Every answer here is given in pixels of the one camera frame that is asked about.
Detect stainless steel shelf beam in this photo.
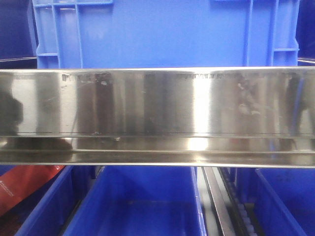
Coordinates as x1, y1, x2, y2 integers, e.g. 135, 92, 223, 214
0, 66, 315, 168

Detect upper blue shelf crate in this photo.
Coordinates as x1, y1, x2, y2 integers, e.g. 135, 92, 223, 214
33, 0, 300, 68

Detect lower middle blue bin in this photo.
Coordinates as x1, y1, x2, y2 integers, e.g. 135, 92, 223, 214
64, 166, 207, 236

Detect blue bin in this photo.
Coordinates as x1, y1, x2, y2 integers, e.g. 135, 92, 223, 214
64, 166, 207, 236
0, 166, 75, 236
236, 168, 315, 236

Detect lower left blue bin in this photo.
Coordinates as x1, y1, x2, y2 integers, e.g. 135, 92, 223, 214
0, 166, 75, 236

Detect lower right blue bin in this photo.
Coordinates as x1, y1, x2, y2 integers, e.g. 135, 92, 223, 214
236, 168, 315, 236

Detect red package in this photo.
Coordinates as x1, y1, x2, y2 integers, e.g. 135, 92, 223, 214
0, 165, 64, 215

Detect metal roller rail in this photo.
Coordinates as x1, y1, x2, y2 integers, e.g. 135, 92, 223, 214
197, 167, 263, 236

